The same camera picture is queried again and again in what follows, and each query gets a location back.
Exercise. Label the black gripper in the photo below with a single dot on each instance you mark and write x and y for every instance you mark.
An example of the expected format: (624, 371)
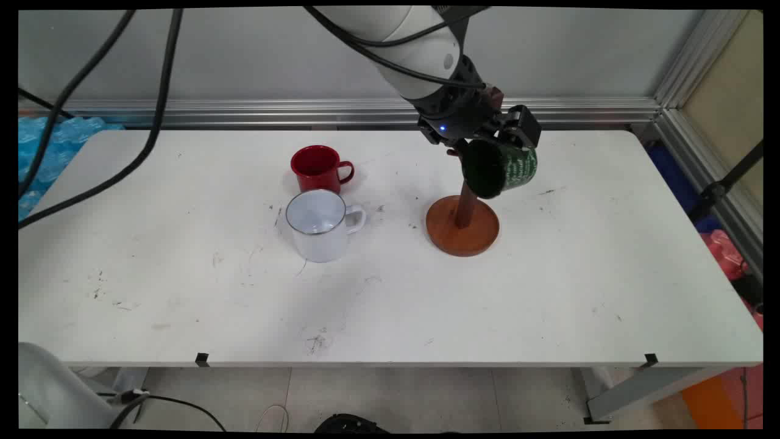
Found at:
(457, 116)

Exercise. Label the green enamel mug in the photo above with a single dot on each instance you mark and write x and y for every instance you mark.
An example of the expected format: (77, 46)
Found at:
(515, 167)

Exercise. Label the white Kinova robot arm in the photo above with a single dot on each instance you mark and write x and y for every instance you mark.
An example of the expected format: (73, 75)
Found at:
(402, 55)

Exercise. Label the grey white robot base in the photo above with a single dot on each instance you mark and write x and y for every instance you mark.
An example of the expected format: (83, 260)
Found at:
(55, 390)

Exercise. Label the brown wooden mug tree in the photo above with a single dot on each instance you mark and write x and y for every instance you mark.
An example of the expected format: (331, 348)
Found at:
(463, 235)

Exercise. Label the blue plastic bag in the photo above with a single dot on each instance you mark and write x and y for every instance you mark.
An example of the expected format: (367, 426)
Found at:
(676, 180)

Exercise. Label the black tripod leg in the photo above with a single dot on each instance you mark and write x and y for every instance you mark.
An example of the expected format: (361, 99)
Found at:
(725, 180)

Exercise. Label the red enamel mug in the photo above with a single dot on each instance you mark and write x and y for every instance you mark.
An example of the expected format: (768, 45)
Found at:
(317, 174)

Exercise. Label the white enamel mug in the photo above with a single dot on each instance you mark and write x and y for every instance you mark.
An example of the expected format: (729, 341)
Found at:
(320, 241)

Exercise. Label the red plastic bag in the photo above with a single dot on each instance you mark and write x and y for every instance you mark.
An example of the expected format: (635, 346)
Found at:
(725, 256)

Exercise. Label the black table edge clip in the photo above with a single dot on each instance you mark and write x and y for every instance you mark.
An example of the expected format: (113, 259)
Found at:
(651, 360)
(202, 360)

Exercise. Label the grey table leg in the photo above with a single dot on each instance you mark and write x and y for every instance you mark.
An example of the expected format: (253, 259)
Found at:
(640, 390)

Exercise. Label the orange box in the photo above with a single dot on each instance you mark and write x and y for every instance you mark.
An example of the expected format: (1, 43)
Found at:
(713, 399)

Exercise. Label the black object on floor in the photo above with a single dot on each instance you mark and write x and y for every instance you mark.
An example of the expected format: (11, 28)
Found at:
(350, 424)

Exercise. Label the blue bubble wrap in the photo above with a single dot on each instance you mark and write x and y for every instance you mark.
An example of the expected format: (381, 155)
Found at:
(49, 152)

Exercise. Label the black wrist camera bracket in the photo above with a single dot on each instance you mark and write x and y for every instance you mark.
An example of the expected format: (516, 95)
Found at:
(460, 13)

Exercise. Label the upright aluminium frame post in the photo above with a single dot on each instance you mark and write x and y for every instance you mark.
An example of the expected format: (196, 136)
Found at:
(694, 58)

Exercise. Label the aluminium side frame rail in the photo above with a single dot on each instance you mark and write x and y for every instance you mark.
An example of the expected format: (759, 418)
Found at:
(719, 177)

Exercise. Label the horizontal aluminium frame rail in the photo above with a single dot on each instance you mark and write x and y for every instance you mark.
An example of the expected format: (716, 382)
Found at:
(274, 113)

